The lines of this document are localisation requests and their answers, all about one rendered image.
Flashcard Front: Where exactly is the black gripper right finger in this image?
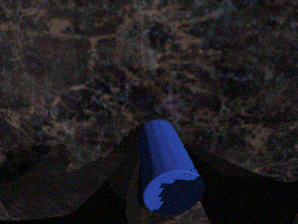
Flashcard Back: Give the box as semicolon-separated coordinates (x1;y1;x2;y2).
185;144;298;224

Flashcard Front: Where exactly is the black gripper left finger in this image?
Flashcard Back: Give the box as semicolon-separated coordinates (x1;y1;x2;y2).
0;151;142;224

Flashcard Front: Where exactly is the blue cylinder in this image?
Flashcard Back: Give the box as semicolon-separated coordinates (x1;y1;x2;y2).
137;120;205;216

